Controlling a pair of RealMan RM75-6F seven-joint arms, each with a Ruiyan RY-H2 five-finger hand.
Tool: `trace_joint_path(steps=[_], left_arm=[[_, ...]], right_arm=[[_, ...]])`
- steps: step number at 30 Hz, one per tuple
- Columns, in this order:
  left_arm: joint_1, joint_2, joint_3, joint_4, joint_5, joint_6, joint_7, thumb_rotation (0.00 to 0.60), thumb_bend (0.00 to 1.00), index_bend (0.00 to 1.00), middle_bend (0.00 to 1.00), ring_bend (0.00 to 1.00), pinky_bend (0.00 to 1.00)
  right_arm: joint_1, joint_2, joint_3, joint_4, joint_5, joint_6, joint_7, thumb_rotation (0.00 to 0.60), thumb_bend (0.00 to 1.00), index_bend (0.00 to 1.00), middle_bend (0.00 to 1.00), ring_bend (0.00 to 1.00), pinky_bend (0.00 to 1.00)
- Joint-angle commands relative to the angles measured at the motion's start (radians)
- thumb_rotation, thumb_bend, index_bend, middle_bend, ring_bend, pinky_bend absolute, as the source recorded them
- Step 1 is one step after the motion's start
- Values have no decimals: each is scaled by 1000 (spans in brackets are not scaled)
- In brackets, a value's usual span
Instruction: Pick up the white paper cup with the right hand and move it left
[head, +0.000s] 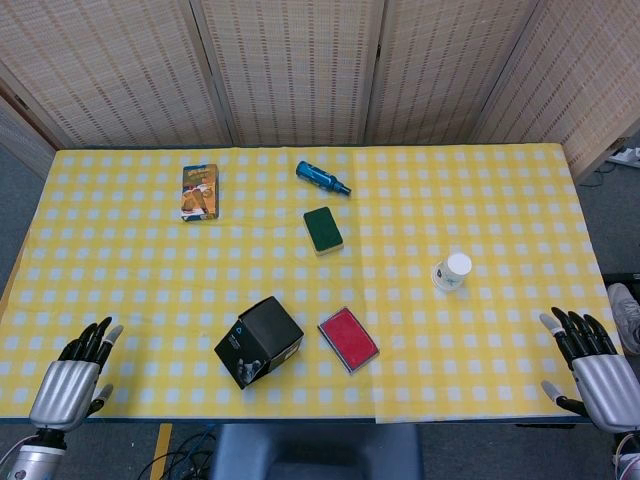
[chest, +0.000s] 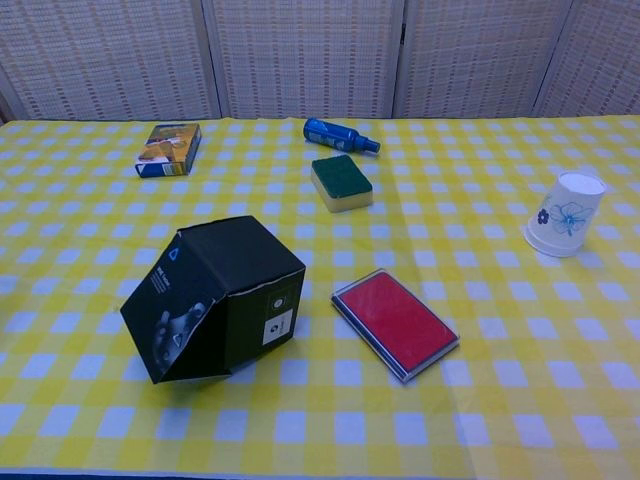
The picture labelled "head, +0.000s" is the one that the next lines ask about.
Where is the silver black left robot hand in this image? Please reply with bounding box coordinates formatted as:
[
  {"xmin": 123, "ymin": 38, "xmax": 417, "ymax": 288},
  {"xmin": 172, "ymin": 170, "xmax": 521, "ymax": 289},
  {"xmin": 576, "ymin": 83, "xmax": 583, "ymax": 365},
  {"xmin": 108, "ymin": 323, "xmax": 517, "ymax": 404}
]
[{"xmin": 28, "ymin": 316, "xmax": 125, "ymax": 434}]

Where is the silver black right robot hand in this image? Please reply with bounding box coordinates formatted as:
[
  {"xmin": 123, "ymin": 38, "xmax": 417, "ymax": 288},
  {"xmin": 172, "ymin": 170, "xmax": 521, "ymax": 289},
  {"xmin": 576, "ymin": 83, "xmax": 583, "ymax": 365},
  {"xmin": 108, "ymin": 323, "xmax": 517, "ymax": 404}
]
[{"xmin": 539, "ymin": 306, "xmax": 640, "ymax": 435}]

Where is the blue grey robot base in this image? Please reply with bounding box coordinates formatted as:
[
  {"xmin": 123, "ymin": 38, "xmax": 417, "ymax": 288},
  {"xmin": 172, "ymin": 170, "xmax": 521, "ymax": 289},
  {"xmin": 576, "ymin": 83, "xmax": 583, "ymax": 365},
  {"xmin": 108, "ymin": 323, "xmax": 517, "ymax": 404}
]
[{"xmin": 208, "ymin": 423, "xmax": 424, "ymax": 480}]

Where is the grey sneaker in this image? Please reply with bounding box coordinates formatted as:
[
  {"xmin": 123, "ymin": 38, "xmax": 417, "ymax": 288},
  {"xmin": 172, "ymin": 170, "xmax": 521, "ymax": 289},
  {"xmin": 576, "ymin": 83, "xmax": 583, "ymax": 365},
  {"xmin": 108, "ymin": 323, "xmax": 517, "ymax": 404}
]
[{"xmin": 606, "ymin": 282, "xmax": 640, "ymax": 357}]

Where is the yellow floor tape strip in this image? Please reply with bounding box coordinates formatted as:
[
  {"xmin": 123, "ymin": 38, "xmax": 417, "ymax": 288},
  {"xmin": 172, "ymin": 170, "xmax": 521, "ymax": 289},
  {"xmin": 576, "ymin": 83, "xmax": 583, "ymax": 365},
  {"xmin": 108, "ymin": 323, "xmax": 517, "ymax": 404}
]
[{"xmin": 149, "ymin": 423, "xmax": 174, "ymax": 480}]

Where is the yellow checked tablecloth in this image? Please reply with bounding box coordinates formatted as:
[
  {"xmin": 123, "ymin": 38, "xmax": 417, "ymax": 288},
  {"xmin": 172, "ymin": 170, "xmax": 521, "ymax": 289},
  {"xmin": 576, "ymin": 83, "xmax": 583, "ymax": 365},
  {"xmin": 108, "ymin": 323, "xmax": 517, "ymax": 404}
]
[
  {"xmin": 352, "ymin": 143, "xmax": 626, "ymax": 425},
  {"xmin": 0, "ymin": 148, "xmax": 377, "ymax": 422}
]

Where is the black cardboard box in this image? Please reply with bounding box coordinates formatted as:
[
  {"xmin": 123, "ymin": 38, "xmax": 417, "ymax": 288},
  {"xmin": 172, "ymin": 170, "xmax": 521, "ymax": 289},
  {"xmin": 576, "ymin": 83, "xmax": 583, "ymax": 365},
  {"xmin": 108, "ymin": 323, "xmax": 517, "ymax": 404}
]
[{"xmin": 213, "ymin": 295, "xmax": 306, "ymax": 391}]

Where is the white power strip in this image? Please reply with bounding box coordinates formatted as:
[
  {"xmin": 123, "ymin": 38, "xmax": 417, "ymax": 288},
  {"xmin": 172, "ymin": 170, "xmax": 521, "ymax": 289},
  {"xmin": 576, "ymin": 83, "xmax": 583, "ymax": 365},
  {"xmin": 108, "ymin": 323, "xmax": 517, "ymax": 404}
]
[{"xmin": 606, "ymin": 146, "xmax": 640, "ymax": 169}]

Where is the orange snack box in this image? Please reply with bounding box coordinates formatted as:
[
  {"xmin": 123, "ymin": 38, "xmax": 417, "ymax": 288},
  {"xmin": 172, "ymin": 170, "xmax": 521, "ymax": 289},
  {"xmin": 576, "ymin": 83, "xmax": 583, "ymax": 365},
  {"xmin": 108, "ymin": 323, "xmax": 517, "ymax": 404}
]
[{"xmin": 180, "ymin": 163, "xmax": 222, "ymax": 223}]

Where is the woven folding screen panel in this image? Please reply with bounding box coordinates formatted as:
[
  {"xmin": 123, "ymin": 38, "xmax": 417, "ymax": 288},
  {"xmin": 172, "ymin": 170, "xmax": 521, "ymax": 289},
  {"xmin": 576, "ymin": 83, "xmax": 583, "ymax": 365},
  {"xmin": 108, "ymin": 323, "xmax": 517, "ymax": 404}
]
[
  {"xmin": 365, "ymin": 0, "xmax": 544, "ymax": 146},
  {"xmin": 469, "ymin": 0, "xmax": 640, "ymax": 185},
  {"xmin": 0, "ymin": 92, "xmax": 57, "ymax": 179},
  {"xmin": 0, "ymin": 0, "xmax": 234, "ymax": 150},
  {"xmin": 192, "ymin": 0, "xmax": 387, "ymax": 147}
]

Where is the red flat case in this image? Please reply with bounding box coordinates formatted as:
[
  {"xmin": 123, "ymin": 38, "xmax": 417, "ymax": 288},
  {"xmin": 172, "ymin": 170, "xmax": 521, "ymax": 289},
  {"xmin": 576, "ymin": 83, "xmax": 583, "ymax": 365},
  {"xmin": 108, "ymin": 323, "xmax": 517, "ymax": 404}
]
[{"xmin": 317, "ymin": 306, "xmax": 381, "ymax": 377}]

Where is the green yellow sponge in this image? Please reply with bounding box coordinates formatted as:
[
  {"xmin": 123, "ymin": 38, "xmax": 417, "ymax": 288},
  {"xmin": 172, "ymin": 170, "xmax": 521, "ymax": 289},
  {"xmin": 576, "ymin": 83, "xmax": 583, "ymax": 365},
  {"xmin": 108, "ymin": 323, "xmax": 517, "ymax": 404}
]
[{"xmin": 302, "ymin": 205, "xmax": 346, "ymax": 258}]

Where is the blue spray bottle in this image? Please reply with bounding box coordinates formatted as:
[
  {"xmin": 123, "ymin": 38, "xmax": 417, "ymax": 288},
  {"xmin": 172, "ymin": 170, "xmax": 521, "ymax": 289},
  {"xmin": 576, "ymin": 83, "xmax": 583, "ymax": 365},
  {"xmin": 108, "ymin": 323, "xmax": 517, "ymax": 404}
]
[{"xmin": 294, "ymin": 159, "xmax": 353, "ymax": 197}]

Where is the black floor cable bundle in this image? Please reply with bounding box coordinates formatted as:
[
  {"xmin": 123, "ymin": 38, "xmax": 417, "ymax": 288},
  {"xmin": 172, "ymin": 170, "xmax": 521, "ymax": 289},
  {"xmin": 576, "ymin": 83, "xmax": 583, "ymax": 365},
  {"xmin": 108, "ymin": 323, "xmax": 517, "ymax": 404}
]
[{"xmin": 137, "ymin": 428, "xmax": 217, "ymax": 480}]

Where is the blue floor cable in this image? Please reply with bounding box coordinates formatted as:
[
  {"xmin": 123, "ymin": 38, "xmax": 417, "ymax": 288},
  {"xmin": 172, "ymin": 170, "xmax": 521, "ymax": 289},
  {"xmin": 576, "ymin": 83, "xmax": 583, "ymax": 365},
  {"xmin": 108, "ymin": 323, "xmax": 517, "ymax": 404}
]
[{"xmin": 187, "ymin": 423, "xmax": 217, "ymax": 454}]

